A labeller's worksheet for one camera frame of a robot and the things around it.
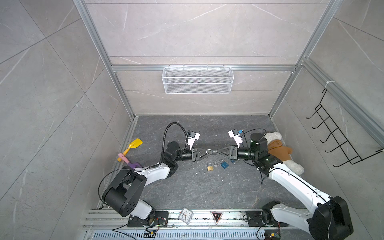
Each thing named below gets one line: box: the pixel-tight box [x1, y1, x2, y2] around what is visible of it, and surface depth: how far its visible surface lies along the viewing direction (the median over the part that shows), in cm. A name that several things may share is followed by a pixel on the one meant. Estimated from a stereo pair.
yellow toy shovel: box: [117, 138, 143, 162], surface depth 103 cm
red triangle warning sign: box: [209, 210, 224, 225], surface depth 76 cm
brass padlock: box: [207, 162, 214, 171], surface depth 94 cm
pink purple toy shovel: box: [117, 152, 143, 169], surface depth 94 cm
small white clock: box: [178, 207, 194, 225], surface depth 75 cm
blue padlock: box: [219, 159, 229, 169], surface depth 94 cm
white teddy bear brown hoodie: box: [264, 131, 304, 176], surface depth 94 cm
